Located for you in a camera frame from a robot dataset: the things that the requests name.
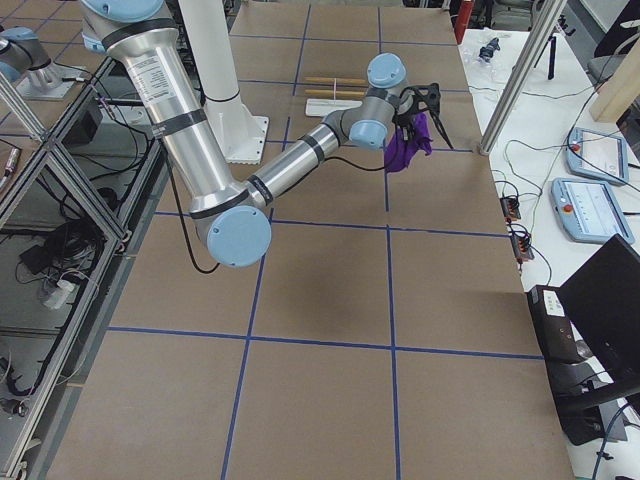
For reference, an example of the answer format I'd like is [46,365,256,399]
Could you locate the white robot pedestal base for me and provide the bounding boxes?
[179,0,269,164]

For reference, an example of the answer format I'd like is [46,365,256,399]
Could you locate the wooden beam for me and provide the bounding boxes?
[590,41,639,122]

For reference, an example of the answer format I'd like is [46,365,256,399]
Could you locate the purple towel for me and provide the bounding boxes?
[384,113,432,173]

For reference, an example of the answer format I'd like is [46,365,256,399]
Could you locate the white power adapter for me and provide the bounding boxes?
[42,279,75,310]

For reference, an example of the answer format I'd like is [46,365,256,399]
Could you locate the orange connector board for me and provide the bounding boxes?
[510,230,535,264]
[500,196,521,222]

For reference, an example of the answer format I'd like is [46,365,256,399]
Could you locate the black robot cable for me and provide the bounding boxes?
[169,169,224,275]

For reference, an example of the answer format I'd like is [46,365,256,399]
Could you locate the black gadget on table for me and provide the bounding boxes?
[478,37,501,63]

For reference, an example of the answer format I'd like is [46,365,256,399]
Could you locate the lower teach pendant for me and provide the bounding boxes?
[551,178,635,244]

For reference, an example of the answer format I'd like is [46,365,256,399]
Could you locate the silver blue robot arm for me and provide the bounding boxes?
[81,1,439,268]

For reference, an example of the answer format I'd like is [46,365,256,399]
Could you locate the black computer monitor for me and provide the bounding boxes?
[557,234,640,380]

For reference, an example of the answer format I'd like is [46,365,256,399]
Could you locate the upper teach pendant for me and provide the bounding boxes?
[566,127,629,185]

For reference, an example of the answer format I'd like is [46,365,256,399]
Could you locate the white towel rack base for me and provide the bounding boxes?
[305,98,362,118]

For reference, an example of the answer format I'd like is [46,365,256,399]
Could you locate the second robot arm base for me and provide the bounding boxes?
[1,27,84,101]

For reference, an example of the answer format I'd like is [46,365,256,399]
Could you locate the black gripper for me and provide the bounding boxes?
[397,83,441,131]

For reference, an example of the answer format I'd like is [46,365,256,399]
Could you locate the left wooden rack rod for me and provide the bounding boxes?
[304,89,365,100]

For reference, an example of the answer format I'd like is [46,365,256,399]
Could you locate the black mini pc box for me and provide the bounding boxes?
[527,285,593,364]

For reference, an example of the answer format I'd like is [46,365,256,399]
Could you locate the aluminium frame post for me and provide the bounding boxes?
[478,0,567,156]

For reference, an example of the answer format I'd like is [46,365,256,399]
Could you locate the teach pendant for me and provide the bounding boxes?
[566,127,629,185]
[551,178,635,244]

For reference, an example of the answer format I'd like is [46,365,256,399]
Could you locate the aluminium frame side table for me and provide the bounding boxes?
[1,59,164,479]

